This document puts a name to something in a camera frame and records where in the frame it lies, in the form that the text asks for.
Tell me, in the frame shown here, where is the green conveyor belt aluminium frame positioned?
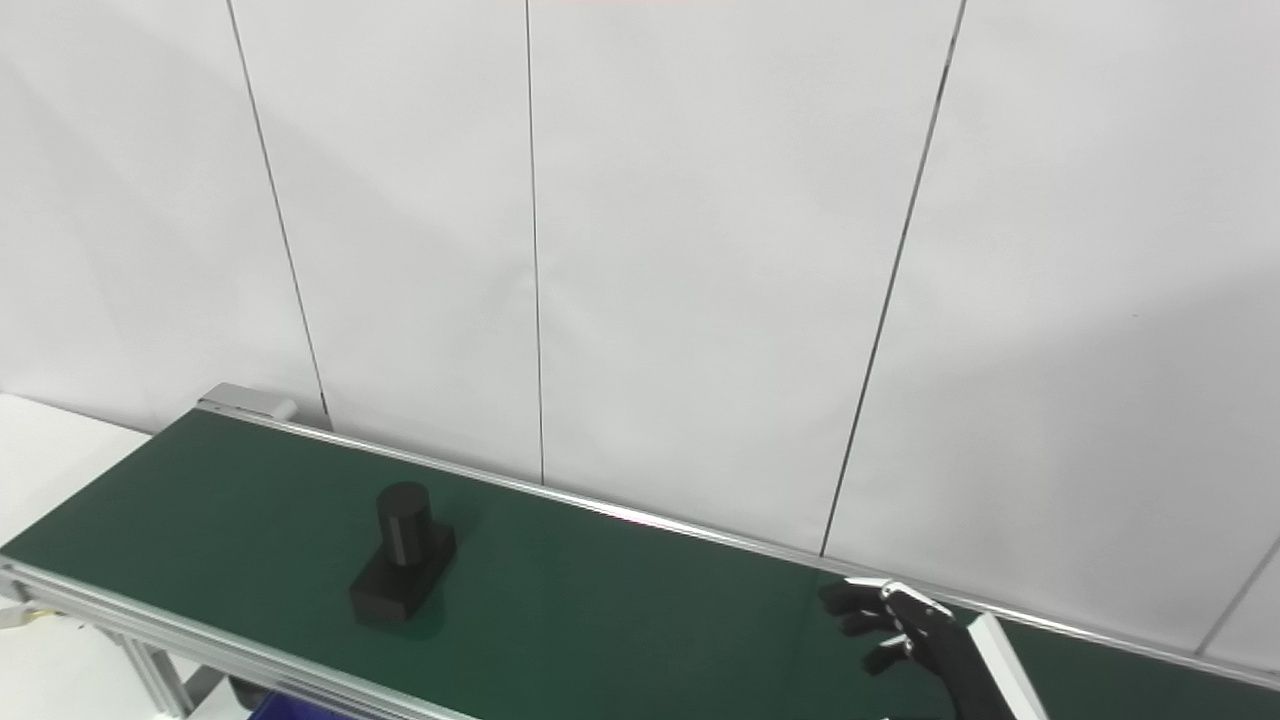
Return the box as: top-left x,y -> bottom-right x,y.
0,383 -> 1280,720

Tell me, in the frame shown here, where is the aluminium conveyor support leg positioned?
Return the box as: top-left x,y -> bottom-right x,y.
0,575 -> 231,720

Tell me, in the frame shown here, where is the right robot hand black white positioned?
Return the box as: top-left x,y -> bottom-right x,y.
818,578 -> 1051,720

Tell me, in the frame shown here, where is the blue bin with white parts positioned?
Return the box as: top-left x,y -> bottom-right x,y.
245,695 -> 336,720

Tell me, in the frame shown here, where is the black cylinder-on-block part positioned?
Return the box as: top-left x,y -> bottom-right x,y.
348,482 -> 458,626

